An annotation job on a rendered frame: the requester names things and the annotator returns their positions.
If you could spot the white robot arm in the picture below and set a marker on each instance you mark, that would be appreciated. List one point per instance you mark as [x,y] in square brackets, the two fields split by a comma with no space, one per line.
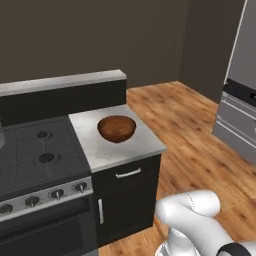
[193,223]

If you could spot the black cabinet door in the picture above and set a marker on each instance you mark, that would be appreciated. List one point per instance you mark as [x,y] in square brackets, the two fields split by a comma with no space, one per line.
[126,210]

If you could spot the grey oven cabinet run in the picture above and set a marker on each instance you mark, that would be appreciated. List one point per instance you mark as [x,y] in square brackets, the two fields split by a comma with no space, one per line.
[237,86]

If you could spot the brown wooden bowl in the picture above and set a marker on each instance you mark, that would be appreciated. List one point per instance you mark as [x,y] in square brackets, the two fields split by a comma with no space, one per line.
[116,129]

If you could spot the black drawer front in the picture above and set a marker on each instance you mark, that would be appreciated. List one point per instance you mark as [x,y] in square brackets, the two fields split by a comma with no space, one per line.
[126,174]

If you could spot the silver stove knob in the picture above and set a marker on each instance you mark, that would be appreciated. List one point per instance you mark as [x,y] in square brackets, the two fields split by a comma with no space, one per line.
[80,187]
[5,209]
[32,201]
[57,194]

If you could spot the black gas stove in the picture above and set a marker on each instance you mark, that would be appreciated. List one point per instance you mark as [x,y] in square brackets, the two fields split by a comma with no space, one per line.
[36,173]

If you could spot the black oven door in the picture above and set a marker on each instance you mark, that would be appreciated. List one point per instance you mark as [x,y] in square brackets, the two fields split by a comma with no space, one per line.
[46,230]

